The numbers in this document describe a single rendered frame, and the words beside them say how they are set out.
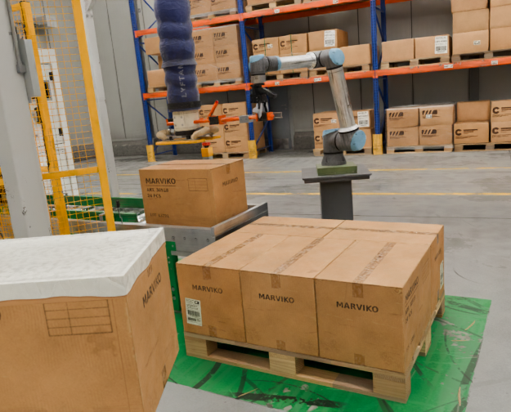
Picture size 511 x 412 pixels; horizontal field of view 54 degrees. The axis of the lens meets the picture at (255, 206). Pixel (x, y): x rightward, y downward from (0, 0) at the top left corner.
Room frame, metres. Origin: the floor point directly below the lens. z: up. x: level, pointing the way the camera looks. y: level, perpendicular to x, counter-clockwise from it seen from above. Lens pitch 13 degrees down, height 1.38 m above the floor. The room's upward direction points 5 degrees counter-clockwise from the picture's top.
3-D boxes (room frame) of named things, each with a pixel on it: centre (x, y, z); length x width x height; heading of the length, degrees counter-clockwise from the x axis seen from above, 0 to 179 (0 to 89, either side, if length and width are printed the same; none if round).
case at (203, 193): (3.46, 0.41, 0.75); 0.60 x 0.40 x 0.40; 60
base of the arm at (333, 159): (3.84, -0.63, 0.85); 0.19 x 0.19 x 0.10
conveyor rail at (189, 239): (3.60, 1.27, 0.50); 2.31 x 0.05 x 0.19; 60
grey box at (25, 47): (2.88, 1.20, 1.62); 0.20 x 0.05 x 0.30; 60
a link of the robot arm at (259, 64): (3.19, -0.09, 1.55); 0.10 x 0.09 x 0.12; 129
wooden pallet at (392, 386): (2.70, -0.32, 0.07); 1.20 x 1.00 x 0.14; 60
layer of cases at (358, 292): (2.70, -0.32, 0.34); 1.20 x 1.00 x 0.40; 60
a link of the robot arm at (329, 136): (3.84, -0.64, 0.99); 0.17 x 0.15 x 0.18; 39
